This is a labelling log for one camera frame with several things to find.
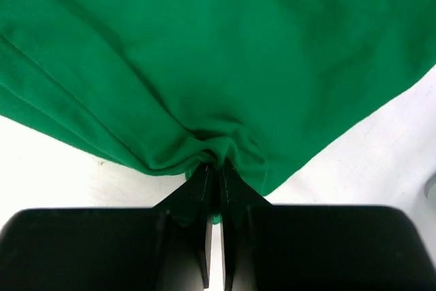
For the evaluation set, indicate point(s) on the green t shirt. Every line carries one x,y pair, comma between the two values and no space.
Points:
162,86

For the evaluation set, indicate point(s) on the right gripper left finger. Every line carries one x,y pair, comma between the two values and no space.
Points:
165,247

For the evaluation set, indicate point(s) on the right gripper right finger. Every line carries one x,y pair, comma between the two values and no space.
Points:
316,247

